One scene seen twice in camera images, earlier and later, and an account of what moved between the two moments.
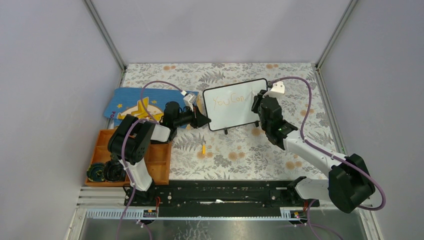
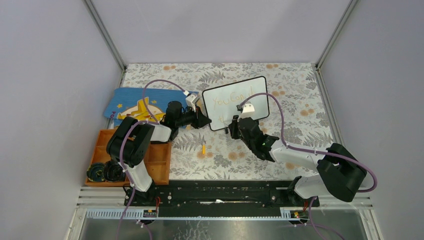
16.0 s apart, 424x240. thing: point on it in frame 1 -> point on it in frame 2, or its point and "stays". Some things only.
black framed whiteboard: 230,106 stays
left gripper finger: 199,117 stays
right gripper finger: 256,101 -> 233,127
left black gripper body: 190,118 stays
